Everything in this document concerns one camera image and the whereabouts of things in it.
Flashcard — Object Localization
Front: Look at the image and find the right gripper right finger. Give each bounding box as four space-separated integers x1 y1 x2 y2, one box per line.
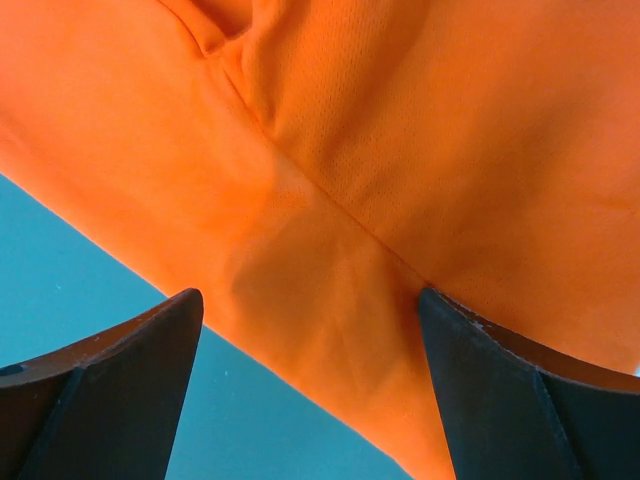
419 289 639 479

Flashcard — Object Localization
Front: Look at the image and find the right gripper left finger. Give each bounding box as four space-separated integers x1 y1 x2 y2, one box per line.
1 289 203 479

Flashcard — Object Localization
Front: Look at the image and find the orange t shirt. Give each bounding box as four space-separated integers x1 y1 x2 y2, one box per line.
1 1 639 479

